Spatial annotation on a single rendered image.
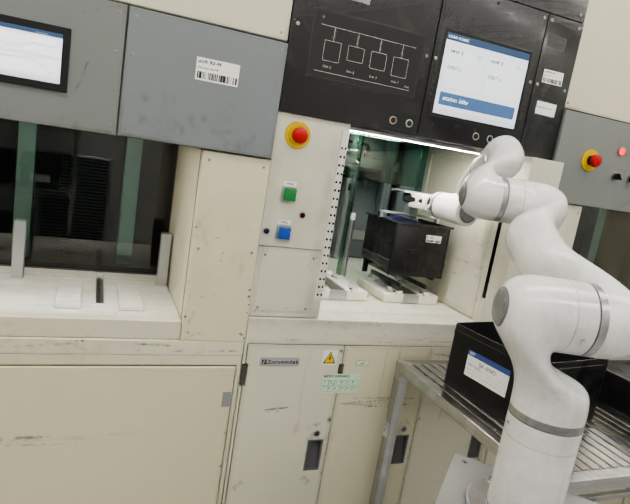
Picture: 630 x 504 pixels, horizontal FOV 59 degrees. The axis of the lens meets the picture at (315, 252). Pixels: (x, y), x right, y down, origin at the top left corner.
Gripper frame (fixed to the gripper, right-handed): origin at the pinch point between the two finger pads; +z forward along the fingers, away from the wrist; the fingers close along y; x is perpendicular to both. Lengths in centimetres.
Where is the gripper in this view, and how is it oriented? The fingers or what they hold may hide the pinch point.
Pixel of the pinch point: (412, 197)
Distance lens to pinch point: 193.2
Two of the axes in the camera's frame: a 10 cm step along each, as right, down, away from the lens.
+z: -3.6, -2.3, 9.1
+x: 1.6, -9.7, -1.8
